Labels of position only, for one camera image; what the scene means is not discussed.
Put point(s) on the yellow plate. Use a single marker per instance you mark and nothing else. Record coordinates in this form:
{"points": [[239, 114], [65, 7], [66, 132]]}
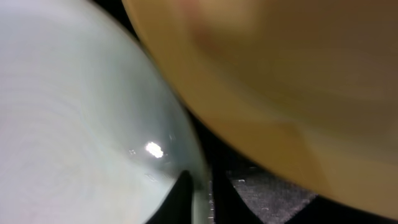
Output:
{"points": [[280, 77]]}

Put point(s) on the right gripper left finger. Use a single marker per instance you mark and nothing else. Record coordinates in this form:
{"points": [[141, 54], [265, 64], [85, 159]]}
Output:
{"points": [[177, 206]]}

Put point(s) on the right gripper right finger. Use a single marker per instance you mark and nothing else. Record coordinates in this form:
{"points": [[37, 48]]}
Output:
{"points": [[229, 206]]}

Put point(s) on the pale green plate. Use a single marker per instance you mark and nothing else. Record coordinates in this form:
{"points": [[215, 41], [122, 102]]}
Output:
{"points": [[90, 131]]}

